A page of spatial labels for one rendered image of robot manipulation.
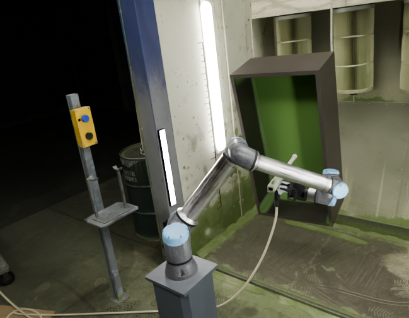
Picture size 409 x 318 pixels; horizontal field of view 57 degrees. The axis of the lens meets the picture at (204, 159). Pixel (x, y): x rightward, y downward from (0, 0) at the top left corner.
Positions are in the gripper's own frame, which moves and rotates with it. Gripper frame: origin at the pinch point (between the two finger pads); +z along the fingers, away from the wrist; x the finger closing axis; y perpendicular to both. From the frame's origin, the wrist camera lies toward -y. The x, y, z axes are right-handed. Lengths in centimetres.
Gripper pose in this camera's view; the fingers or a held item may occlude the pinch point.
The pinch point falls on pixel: (276, 183)
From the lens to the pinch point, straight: 238.7
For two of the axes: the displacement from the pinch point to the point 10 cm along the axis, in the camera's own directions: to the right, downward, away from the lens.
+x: 4.6, -4.4, 7.7
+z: -8.9, -1.8, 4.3
